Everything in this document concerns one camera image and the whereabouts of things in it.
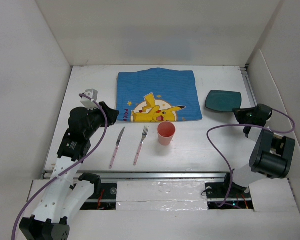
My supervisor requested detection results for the white foam block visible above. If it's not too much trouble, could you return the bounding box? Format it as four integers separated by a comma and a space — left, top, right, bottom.
116, 180, 208, 212

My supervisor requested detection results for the teal plate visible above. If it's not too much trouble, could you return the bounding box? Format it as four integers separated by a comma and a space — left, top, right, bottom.
205, 90, 242, 113

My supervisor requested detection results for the pink plastic cup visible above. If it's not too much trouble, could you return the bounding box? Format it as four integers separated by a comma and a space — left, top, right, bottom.
157, 121, 176, 146

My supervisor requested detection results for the pink handled knife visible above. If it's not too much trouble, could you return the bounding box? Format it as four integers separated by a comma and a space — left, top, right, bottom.
109, 127, 125, 169

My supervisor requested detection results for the pink handled fork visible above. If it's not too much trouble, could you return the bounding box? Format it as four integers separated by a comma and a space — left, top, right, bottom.
133, 125, 149, 166

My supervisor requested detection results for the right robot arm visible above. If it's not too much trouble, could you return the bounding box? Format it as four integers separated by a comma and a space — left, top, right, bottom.
221, 126, 296, 197

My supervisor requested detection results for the blue Pikachu cloth placemat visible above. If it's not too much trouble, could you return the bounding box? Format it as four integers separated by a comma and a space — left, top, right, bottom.
116, 68, 203, 123

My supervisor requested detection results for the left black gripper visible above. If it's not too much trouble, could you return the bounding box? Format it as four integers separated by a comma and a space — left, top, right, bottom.
84, 101, 119, 139

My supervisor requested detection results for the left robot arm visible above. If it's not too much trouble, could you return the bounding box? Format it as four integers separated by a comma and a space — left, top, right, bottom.
19, 100, 120, 240

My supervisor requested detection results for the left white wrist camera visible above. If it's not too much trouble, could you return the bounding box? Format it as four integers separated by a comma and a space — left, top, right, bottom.
80, 88, 98, 110

